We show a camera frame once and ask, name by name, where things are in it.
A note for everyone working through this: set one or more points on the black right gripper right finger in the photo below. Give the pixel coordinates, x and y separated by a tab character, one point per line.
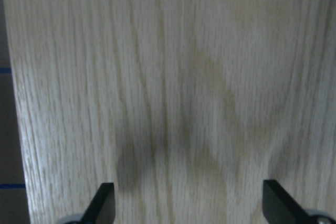
280	207

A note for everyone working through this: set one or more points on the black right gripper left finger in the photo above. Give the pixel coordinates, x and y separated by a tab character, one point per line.
102	208

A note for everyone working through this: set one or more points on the wooden drawer cabinet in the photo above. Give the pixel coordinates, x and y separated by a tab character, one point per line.
185	105

